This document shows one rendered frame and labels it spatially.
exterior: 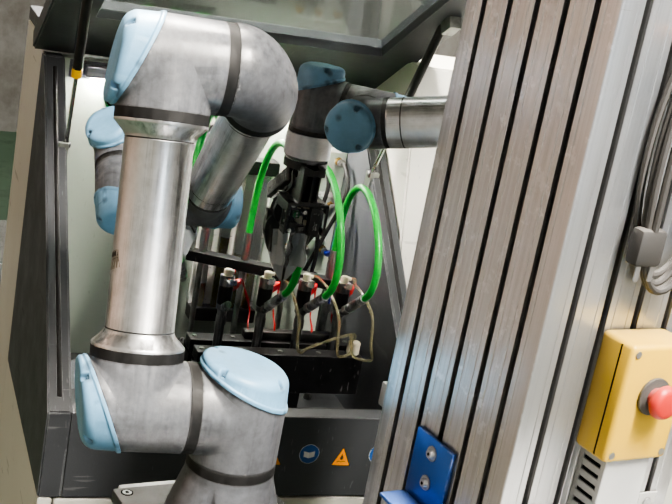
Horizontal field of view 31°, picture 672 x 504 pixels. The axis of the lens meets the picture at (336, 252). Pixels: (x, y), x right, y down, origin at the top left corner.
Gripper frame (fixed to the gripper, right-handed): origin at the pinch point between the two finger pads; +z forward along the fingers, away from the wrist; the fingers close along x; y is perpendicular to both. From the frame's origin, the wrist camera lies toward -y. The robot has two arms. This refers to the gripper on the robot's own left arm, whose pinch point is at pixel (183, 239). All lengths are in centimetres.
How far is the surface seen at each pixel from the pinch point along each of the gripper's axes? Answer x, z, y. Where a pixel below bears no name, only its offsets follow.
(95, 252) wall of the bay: -32.7, 26.9, -14.0
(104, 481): -10.1, 16.3, 39.3
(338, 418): 25.0, 29.2, 18.5
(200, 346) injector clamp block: -3.9, 26.4, 6.9
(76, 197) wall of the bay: -34.3, 16.1, -20.2
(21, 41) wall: -328, 342, -374
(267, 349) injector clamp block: 6.6, 34.0, 2.7
